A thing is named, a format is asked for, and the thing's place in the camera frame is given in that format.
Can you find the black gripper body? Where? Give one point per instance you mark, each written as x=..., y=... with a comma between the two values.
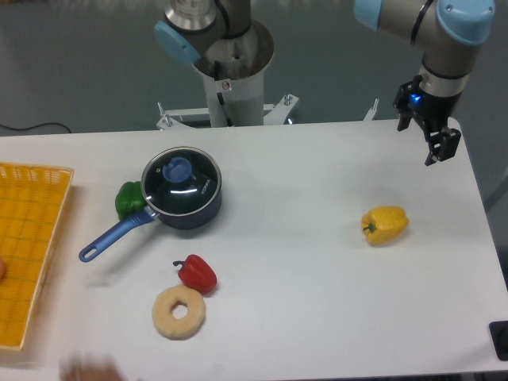
x=430, y=112

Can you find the glass lid with blue knob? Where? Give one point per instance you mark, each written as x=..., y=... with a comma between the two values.
x=181, y=181

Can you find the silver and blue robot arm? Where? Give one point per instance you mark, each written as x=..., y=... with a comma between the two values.
x=450, y=33

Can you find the yellow bell pepper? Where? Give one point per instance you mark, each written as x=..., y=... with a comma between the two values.
x=383, y=224

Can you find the black device at table edge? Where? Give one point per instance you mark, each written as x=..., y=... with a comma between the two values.
x=499, y=336

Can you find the dark blue saucepan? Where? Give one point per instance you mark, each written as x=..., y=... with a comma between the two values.
x=145, y=216

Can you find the red bell pepper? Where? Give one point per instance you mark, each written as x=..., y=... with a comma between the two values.
x=197, y=274

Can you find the green bell pepper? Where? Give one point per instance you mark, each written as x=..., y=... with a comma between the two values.
x=129, y=199

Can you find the beige donut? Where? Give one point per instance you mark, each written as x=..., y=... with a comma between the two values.
x=178, y=312

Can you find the yellow woven basket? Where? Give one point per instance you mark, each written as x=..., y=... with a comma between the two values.
x=32, y=200

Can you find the white metal base frame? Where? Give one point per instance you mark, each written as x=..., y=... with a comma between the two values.
x=274, y=114

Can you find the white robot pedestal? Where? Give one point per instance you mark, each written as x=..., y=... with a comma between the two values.
x=233, y=71

